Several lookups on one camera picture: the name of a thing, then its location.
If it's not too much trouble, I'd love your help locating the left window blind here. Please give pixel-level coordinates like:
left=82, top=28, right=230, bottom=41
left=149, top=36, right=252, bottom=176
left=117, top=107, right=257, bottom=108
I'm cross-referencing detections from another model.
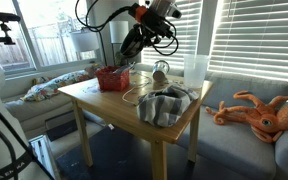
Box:
left=141, top=0, right=203, bottom=69

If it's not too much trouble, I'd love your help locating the grey sofa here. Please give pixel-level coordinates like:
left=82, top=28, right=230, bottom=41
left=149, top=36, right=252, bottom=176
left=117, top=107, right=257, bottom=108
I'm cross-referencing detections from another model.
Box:
left=133, top=63, right=288, bottom=180

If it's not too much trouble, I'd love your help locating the floral pillow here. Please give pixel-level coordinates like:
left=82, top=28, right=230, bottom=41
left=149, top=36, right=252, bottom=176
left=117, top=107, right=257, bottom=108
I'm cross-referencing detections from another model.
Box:
left=22, top=64, right=102, bottom=102

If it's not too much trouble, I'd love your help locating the striped grey cloth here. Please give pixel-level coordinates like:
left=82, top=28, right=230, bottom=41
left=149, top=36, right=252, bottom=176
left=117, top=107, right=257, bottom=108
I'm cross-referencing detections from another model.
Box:
left=137, top=85, right=199, bottom=127

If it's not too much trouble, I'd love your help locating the wooden table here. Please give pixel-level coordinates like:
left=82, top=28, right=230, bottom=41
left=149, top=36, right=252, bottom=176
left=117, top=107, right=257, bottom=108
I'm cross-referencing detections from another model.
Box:
left=57, top=68, right=215, bottom=180

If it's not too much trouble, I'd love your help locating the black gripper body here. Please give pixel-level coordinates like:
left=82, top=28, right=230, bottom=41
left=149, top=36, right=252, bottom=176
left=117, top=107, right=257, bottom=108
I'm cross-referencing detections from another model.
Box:
left=133, top=3, right=173, bottom=38

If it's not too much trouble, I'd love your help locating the red woven basket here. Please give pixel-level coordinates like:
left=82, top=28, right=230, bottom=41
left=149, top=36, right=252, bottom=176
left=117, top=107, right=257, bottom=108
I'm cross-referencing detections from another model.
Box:
left=95, top=66, right=129, bottom=91

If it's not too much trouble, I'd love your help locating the translucent plastic cup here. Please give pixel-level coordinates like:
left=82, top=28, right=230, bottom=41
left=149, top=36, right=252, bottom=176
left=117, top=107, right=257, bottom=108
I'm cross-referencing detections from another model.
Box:
left=184, top=55, right=209, bottom=88

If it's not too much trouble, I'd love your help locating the window blind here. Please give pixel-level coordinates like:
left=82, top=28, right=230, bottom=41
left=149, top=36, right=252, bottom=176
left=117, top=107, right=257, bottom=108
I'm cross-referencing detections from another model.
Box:
left=210, top=0, right=288, bottom=82
left=141, top=0, right=203, bottom=69

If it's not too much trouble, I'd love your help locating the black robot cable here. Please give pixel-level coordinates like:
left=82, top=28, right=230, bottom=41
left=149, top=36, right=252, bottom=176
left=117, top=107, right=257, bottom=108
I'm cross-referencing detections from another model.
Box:
left=74, top=0, right=180, bottom=57

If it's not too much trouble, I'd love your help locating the right window blind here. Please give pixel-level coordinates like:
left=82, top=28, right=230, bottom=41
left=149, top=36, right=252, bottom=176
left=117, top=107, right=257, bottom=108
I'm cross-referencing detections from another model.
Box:
left=210, top=0, right=288, bottom=82

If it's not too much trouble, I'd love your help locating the metal can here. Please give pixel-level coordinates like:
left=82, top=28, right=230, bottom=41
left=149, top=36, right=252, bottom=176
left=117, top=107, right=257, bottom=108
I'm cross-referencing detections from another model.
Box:
left=152, top=60, right=170, bottom=82

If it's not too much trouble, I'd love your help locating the dark blue rug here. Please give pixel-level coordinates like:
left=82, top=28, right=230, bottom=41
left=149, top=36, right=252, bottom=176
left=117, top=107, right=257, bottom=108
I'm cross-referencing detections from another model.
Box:
left=55, top=126, right=252, bottom=180

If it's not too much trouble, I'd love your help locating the orange plush octopus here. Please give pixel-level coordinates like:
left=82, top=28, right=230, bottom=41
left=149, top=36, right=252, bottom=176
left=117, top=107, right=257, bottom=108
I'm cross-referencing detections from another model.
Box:
left=206, top=91, right=288, bottom=143

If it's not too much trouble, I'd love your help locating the white cable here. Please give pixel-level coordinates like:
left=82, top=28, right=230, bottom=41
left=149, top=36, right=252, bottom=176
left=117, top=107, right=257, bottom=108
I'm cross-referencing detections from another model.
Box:
left=121, top=71, right=172, bottom=107

